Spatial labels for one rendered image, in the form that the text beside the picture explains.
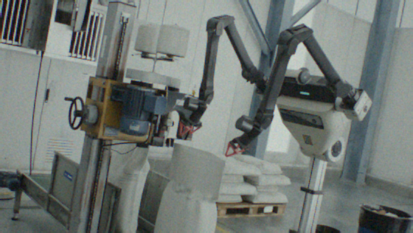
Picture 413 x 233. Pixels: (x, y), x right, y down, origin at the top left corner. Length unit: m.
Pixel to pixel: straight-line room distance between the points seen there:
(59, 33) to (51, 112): 0.99
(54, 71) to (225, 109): 3.81
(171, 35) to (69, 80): 3.01
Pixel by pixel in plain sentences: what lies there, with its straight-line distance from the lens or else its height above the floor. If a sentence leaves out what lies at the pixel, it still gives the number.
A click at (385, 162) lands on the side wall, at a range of 11.10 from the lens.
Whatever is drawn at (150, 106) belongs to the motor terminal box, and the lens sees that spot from 2.43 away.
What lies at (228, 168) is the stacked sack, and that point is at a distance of 5.43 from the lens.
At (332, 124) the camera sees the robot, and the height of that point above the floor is 1.33.
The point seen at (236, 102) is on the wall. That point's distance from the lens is 8.51.
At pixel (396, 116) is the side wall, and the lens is 11.06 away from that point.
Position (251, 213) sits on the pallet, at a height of 0.04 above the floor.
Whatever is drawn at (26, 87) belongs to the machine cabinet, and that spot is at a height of 1.07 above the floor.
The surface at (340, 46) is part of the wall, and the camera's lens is 10.53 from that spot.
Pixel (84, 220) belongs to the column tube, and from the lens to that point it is 2.76.
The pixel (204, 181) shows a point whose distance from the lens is 2.51.
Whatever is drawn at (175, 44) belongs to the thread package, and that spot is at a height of 1.58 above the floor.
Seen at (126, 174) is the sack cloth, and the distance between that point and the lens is 3.06.
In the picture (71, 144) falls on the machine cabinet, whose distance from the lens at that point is 5.56.
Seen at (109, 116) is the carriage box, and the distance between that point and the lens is 2.61.
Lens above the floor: 1.37
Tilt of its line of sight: 3 degrees down
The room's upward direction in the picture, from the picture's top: 11 degrees clockwise
